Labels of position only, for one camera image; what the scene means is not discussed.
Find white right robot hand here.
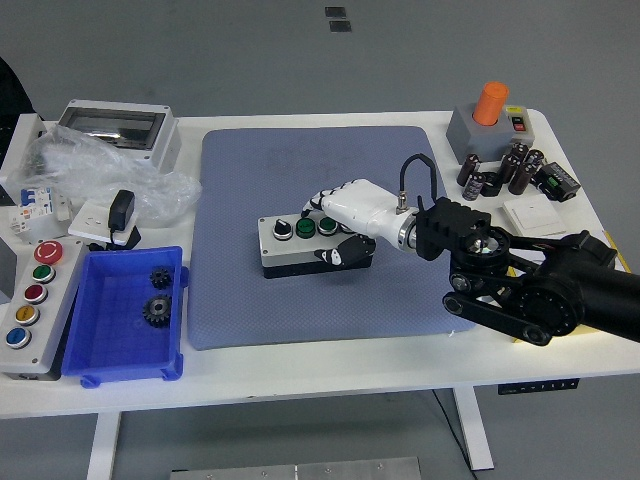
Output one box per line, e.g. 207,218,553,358
299,178,404,267

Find grey four-button control box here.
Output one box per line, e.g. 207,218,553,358
257,212,375,280

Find grey five-button control box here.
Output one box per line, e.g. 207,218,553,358
0,238,86,382

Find black capacitor printed sleeve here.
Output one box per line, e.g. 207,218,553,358
462,172,487,202

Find grey-blue padded mat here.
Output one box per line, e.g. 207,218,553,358
187,124,479,351

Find orange cylinder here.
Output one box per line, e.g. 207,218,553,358
472,80,510,126

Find black module green terminal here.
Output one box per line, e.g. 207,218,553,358
535,160,582,202

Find large black gear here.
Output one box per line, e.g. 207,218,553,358
141,294,174,329

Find black power adapter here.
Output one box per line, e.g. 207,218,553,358
107,189,137,234

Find grey distribution box clear lid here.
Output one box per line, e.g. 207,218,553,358
55,98,182,174

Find white table leg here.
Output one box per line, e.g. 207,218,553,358
87,412,123,480
452,387,496,471

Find clear plastic bag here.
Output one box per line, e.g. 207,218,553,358
17,124,204,224

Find black table control panel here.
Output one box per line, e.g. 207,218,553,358
497,378,581,396

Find white yellow booklet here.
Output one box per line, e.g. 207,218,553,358
504,229,632,334

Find grey metal plate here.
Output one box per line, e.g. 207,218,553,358
169,455,421,480

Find blue plastic bin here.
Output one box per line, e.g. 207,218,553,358
60,244,190,389

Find white circuit breaker blue levers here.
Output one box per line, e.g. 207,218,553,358
7,185,72,236

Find grey metal box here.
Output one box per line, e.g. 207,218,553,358
0,234,21,306

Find person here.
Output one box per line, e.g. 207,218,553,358
0,55,34,132

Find grey switch box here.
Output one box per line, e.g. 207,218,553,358
445,103,536,164

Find black ring clamp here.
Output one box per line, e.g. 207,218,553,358
479,171,504,197

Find white wall switch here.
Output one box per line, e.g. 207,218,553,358
502,197,567,236

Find black power cord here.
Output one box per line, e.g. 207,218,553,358
87,225,143,252

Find black cable under table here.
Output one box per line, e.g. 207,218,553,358
432,389,474,471

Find white wall socket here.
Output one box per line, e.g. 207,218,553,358
67,199,144,246

